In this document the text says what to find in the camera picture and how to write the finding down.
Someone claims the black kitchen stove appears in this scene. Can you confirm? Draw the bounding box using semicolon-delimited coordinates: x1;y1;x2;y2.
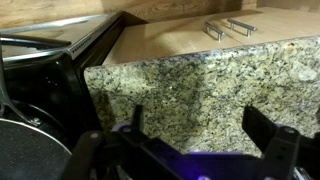
0;11;148;151

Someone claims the light wood lower cabinet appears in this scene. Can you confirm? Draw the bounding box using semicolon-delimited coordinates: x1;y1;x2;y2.
102;6;320;66

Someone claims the silver bar cabinet handle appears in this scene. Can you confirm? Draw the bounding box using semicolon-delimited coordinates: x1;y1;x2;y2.
203;21;226;42
227;18;258;37

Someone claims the silver oven door handle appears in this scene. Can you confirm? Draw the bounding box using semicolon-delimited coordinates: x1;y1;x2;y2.
0;13;113;36

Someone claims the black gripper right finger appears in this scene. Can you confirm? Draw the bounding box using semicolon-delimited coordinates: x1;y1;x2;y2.
241;105;301;180

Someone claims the black frying pan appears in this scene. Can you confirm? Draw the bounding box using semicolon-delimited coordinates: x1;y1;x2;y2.
0;43;73;180

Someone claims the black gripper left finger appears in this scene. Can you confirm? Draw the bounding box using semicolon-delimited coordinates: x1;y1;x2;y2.
63;104;152;180

